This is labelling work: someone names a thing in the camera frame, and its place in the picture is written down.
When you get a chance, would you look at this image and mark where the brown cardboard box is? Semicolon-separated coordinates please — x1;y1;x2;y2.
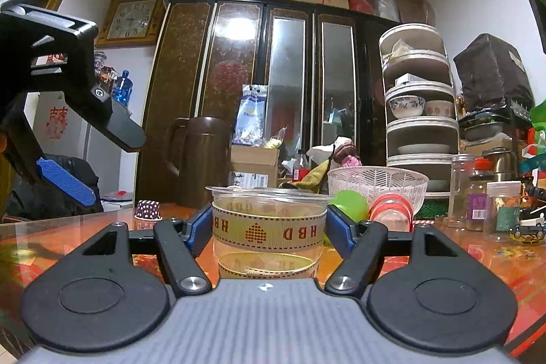
394;0;436;28

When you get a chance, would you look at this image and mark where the black wire rack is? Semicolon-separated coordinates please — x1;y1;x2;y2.
458;99;535;161

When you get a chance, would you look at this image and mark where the pink knitted cloth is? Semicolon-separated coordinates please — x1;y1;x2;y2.
333;136;364;169

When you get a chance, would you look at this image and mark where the white tiered dish rack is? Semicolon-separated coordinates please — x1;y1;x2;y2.
379;24;460;194

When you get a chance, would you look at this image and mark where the green ball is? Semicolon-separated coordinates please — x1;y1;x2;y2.
323;190;369;247

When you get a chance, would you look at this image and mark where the wooden square wall clock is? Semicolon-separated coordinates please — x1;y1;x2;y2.
96;0;166;48

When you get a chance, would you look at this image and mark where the white cabinet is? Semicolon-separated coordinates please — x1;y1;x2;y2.
32;91;142;203

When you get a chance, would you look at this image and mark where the white lid plastic jar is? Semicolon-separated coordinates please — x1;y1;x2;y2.
485;180;522;242

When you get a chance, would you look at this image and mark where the polka dot paper cup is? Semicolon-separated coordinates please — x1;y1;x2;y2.
134;200;163;220

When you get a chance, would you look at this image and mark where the olive yellow cloth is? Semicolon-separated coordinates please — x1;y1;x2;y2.
296;159;339;192

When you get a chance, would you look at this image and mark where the clear plastic cup with ribbon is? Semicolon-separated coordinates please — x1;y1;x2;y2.
205;185;336;280

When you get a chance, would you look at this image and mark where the black jacket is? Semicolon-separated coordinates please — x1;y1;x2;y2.
6;155;105;218

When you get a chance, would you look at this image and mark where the white plate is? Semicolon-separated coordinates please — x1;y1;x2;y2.
397;143;452;155

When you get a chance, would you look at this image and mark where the blue snack bag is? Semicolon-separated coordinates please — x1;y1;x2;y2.
232;84;269;146

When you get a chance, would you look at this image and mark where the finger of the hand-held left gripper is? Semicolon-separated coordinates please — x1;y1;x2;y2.
0;91;97;208
0;3;148;152

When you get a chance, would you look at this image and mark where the clear container with red rings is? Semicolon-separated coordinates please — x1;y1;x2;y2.
368;194;414;233

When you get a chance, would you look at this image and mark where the dark brown wardrobe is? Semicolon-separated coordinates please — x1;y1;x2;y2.
135;0;410;208

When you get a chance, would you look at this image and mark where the blue patterned white bowl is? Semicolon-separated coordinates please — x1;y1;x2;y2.
387;95;426;119

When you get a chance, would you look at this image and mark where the white plastic basket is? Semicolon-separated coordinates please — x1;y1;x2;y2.
327;166;429;216

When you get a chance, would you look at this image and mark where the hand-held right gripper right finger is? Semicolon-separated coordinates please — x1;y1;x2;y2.
325;205;463;299

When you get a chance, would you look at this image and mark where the steel thermos pot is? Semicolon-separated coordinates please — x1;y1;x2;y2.
482;147;519;182

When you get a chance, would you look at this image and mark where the dark brown bag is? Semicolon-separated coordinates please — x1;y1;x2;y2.
453;33;536;111

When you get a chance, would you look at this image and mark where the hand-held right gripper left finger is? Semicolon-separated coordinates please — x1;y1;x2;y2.
81;205;213;299

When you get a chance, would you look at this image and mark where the toy car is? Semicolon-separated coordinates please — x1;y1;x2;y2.
509;215;546;242

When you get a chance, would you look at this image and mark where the pink floral bowl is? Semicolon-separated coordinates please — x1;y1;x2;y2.
425;100;455;118

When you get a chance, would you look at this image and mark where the brown plastic pitcher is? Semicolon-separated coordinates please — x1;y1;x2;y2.
164;117;233;208

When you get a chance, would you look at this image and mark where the open cardboard box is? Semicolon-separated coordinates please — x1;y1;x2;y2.
229;145;281;189

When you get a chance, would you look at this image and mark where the blue water bottle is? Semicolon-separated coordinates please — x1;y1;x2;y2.
113;70;133;108

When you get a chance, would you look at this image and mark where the red cap bottle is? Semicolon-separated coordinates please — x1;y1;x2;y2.
294;149;310;182

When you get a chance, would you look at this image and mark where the purple label jar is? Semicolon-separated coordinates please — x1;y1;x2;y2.
466;159;495;232

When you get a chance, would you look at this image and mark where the tall clear glass jar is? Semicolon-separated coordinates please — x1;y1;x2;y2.
448;154;477;229

